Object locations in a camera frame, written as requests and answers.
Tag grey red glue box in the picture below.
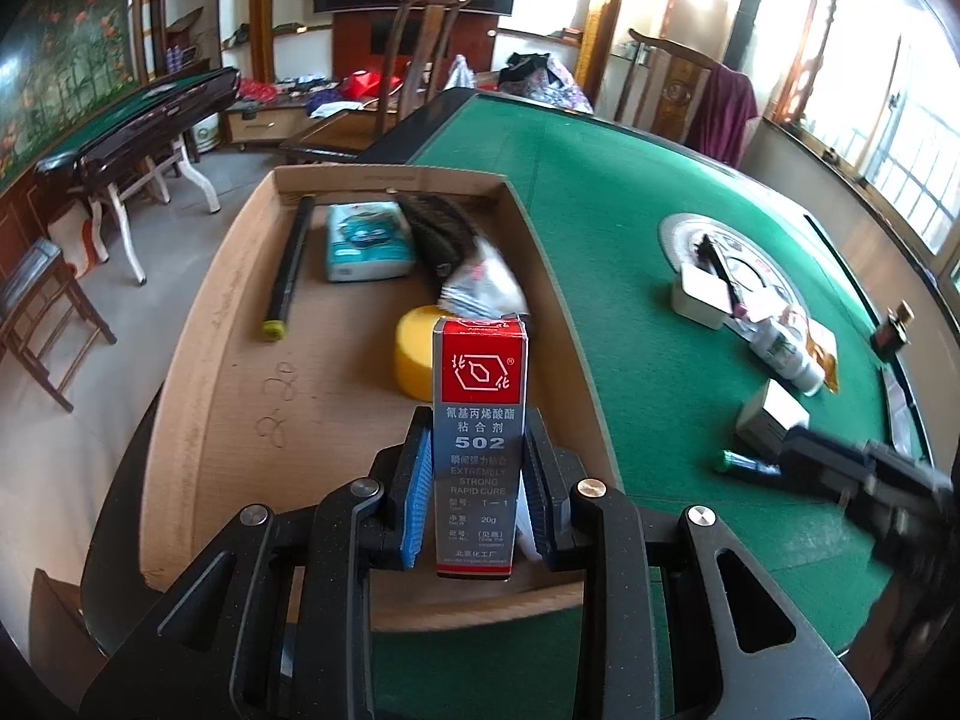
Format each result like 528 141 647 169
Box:
431 316 530 580

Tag black marker yellow cap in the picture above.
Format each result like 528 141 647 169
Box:
260 195 317 342

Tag black and silver packet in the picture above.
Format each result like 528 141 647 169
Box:
395 193 530 320

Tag green top mahjong table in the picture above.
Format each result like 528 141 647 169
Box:
34 66 242 286

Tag black marker green cap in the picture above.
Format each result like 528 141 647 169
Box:
714 448 785 477

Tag red cloth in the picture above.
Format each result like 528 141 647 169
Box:
341 69 406 102

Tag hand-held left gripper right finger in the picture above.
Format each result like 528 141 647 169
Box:
523 406 872 720

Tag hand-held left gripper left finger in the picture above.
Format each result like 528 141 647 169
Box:
79 405 436 720

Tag dark wooden chair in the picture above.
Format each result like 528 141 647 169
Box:
0 236 117 413

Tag black marker pink cap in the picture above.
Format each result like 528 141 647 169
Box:
697 234 747 312

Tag colourful patterned bag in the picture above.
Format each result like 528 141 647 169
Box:
495 52 593 117

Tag wooden wall shelves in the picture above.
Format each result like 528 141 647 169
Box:
217 0 335 83

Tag plain wooden chair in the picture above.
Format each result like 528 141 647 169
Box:
279 0 475 166

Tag yellow round jar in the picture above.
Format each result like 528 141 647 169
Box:
395 305 451 402

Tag carved wooden chair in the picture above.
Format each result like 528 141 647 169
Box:
615 28 713 147

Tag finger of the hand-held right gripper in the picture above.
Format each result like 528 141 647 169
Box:
776 426 871 500

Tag brown cardboard box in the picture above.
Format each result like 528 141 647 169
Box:
139 163 623 635

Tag floral wall painting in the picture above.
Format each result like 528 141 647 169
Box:
0 0 140 196

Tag white power adapter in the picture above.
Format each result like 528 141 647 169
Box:
670 262 740 331

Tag black ink bottle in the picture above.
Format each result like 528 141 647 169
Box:
871 300 916 353

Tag white pill bottle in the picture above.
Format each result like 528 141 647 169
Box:
746 313 803 370
784 356 826 396

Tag round table control panel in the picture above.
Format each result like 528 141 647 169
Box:
658 211 815 338

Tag teal tissue pack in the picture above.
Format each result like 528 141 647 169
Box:
324 202 417 284

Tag purple cloth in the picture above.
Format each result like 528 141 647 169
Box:
684 64 760 170

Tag white pink carton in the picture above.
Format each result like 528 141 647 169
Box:
735 379 811 460

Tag low wooden drawer cabinet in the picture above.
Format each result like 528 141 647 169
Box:
223 94 323 151

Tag wooden frame window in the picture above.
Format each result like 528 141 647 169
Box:
780 0 960 256

